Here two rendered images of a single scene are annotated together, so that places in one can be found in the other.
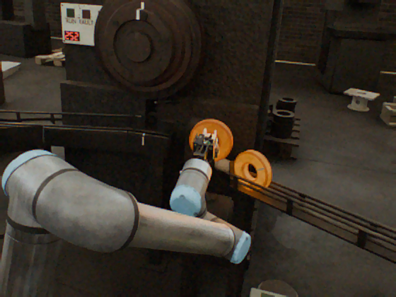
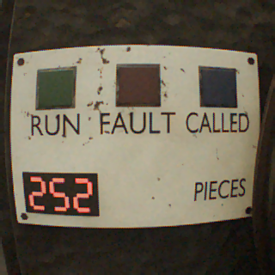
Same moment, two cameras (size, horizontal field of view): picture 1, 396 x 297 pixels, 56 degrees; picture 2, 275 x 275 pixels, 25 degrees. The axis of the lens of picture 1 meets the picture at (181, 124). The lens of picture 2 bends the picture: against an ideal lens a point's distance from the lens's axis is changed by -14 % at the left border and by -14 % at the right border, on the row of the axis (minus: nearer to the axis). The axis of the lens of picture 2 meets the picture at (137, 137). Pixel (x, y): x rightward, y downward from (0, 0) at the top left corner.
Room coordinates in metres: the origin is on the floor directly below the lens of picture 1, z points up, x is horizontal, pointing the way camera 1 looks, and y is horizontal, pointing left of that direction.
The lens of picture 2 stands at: (1.14, 0.71, 1.24)
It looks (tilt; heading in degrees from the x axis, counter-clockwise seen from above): 8 degrees down; 338
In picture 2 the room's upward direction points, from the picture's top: straight up
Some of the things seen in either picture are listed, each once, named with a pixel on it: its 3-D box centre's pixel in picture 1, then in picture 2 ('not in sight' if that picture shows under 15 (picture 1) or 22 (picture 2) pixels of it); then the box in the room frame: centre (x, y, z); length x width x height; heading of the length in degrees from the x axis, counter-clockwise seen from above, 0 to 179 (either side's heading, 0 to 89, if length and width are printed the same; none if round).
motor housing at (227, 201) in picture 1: (202, 245); not in sight; (1.36, -0.12, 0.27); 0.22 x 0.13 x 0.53; 75
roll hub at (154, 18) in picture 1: (139, 46); not in sight; (1.48, 0.19, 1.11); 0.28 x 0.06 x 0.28; 75
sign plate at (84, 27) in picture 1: (87, 25); (137, 137); (1.76, 0.46, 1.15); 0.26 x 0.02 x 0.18; 75
